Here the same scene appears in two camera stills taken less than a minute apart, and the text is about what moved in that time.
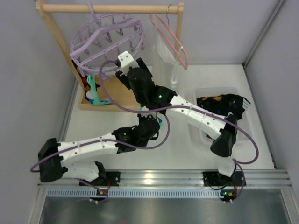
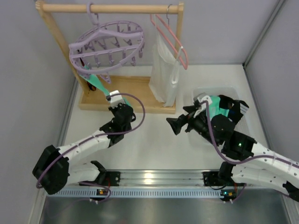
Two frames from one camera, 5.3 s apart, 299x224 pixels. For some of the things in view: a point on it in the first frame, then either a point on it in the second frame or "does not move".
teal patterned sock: x=153 y=114 to x=214 y=108
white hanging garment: x=164 y=65 does not move
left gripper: x=146 y=118 to x=119 y=108
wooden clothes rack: x=103 y=93 does not move
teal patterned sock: x=96 y=101 to x=92 y=78
